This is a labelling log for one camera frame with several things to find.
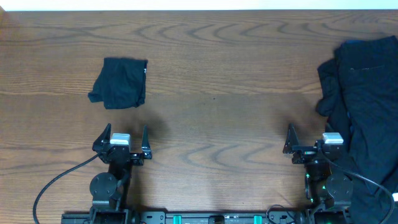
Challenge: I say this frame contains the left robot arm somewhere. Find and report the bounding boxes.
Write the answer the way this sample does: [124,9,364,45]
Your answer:
[88,124,152,224]

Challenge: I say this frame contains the small folded black garment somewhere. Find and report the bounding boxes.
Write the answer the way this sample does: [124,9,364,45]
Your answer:
[88,57,148,110]

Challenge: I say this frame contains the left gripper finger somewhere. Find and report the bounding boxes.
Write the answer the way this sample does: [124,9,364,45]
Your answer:
[141,125,152,159]
[92,123,111,152]

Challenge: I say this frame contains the black garment under pile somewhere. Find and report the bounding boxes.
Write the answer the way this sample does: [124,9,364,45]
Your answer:
[316,59,351,144]

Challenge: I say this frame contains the black shorts with white trim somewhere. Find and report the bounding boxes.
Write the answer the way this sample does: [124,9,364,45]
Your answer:
[335,36,397,192]

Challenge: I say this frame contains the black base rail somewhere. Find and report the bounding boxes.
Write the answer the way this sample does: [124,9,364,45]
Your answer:
[60,211,310,224]

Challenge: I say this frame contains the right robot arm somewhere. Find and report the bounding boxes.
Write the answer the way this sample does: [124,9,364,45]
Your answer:
[282,123,353,223]

